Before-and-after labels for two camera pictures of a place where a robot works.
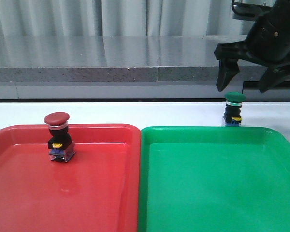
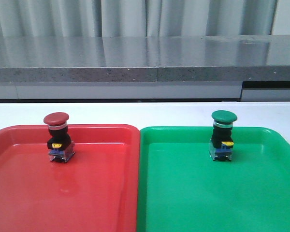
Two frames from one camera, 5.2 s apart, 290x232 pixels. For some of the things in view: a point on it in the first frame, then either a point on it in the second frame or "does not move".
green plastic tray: x=218 y=179 does not move
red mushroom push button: x=62 y=148 does not move
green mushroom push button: x=232 y=116 → x=221 y=143
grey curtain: x=117 y=18 does not move
